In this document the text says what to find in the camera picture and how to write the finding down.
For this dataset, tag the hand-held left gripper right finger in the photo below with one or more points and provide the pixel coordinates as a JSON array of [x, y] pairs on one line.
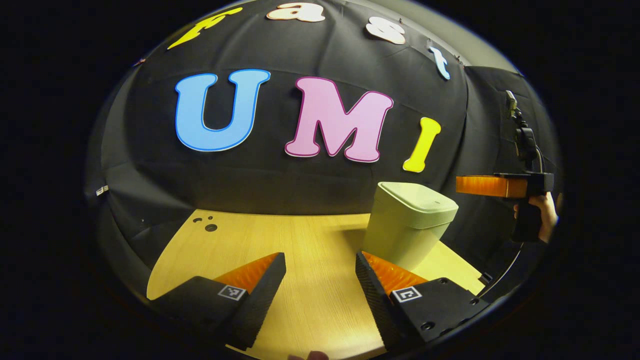
[[380, 305]]

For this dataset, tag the small dark clip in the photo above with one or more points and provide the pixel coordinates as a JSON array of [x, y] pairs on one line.
[[457, 59]]

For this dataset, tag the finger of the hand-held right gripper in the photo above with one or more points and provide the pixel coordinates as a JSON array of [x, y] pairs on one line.
[[485, 186]]

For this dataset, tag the black backdrop cloth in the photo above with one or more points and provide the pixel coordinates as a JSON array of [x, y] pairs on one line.
[[300, 175]]

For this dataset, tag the wooden desktop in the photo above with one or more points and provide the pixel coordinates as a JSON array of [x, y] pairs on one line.
[[310, 250]]

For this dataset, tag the pale green desktop garbage bin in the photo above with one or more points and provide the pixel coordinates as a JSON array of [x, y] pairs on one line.
[[405, 225]]

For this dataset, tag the small white clip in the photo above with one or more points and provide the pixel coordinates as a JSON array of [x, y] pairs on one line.
[[102, 190]]

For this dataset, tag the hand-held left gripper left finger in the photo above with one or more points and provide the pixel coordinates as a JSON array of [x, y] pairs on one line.
[[262, 300]]

